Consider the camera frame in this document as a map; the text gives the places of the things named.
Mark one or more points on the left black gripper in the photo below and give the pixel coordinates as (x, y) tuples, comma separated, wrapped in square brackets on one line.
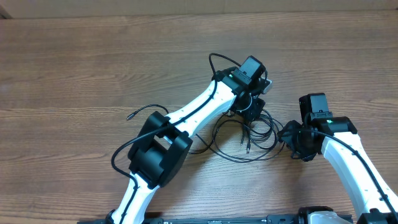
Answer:
[(255, 111)]

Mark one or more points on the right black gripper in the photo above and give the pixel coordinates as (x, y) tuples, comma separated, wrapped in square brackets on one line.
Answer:
[(286, 137)]

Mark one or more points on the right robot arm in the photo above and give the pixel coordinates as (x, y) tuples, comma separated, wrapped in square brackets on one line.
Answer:
[(338, 141)]

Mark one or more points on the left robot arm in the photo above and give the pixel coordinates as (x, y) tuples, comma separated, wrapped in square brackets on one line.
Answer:
[(159, 150)]

